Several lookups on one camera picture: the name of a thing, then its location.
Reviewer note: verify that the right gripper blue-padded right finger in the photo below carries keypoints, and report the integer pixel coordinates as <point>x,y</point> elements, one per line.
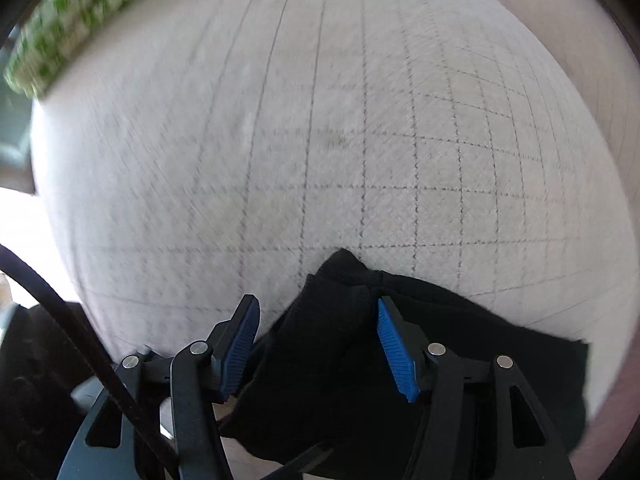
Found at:
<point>434,377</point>

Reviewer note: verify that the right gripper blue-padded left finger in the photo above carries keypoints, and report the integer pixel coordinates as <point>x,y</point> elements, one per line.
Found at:
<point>204,373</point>

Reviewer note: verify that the black pants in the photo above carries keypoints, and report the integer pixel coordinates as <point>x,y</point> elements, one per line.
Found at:
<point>317,389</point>

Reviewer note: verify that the pink quilted mattress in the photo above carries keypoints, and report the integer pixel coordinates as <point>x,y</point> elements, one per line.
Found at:
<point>199,150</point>

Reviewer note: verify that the green patterned quilt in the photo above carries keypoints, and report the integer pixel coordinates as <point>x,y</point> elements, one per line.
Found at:
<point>50,39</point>

